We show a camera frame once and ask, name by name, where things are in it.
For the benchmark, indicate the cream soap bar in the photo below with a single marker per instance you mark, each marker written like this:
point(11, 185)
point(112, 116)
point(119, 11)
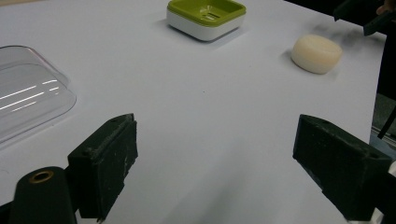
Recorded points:
point(316, 53)

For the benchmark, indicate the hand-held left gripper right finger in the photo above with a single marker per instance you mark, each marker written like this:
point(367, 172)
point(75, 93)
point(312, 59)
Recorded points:
point(339, 165)

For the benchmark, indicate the green and white soap dish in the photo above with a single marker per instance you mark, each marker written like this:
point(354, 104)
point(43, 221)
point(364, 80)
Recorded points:
point(205, 18)

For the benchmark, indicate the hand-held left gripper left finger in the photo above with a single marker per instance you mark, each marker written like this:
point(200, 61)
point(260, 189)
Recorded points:
point(102, 168)

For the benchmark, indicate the clear plastic lid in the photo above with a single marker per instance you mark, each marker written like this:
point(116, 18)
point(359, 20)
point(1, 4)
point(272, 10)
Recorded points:
point(29, 93)

